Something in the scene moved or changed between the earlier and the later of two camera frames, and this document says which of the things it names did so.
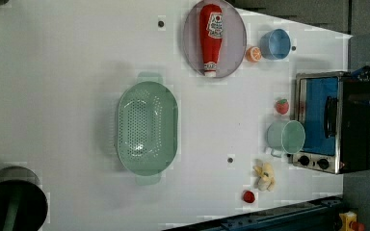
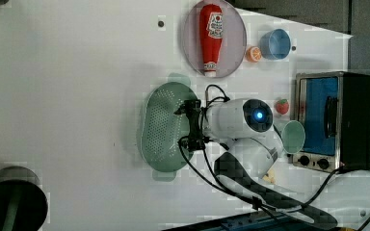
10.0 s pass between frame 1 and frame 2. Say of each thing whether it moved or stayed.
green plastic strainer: moved
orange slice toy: stayed
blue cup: stayed
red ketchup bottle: stayed
